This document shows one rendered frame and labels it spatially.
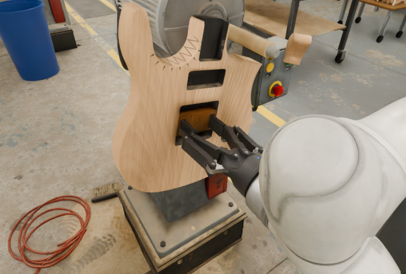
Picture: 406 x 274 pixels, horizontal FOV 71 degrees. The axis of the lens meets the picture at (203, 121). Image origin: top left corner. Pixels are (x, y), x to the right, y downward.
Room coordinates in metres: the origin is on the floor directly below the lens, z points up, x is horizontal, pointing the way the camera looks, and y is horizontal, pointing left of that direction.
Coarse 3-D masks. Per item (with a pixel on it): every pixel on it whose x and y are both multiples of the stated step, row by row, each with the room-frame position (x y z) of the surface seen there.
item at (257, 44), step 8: (232, 32) 0.63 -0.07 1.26; (240, 32) 0.61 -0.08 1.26; (248, 32) 0.61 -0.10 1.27; (232, 40) 0.63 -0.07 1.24; (240, 40) 0.60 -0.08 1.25; (248, 40) 0.58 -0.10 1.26; (256, 40) 0.57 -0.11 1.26; (264, 40) 0.56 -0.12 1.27; (248, 48) 0.58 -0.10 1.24; (256, 48) 0.56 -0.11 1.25; (264, 48) 0.54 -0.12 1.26; (264, 56) 0.54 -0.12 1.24
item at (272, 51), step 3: (270, 45) 0.54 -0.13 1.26; (273, 45) 0.54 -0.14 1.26; (267, 48) 0.54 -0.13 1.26; (270, 48) 0.54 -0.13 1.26; (273, 48) 0.53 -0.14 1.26; (276, 48) 0.53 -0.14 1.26; (267, 51) 0.54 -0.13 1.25; (270, 51) 0.53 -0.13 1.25; (273, 51) 0.53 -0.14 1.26; (276, 51) 0.53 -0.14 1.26; (279, 51) 0.53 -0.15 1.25; (267, 54) 0.54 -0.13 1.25; (270, 54) 0.53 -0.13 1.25; (273, 54) 0.53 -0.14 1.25; (276, 54) 0.53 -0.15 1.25; (273, 57) 0.53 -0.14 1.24; (276, 57) 0.53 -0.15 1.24
